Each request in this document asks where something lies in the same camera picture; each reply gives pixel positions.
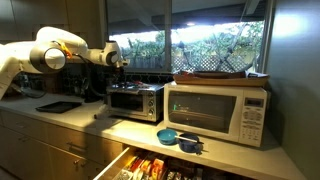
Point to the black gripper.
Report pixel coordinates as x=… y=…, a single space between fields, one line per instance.
x=122 y=72

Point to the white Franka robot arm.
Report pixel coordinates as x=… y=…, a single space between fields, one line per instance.
x=50 y=50

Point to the silver toaster oven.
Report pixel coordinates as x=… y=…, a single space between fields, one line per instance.
x=133 y=101

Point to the white microwave oven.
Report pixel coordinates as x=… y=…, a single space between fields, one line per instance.
x=213 y=111

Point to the black coffee maker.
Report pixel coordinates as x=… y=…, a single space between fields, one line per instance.
x=93 y=86

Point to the black baking tray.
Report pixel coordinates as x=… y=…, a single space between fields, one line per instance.
x=58 y=106

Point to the light blue bowl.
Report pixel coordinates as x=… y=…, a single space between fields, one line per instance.
x=166 y=136

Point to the open wooden drawer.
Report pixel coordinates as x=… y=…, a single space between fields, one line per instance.
x=113 y=165

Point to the white stick utensil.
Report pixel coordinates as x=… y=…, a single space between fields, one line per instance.
x=186 y=139

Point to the dark blue bowl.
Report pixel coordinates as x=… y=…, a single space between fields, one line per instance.
x=188 y=146

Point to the wooden serving tray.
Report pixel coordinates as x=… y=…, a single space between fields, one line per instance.
x=220 y=80

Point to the paper booklet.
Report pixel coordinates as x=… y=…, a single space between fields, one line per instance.
x=256 y=75

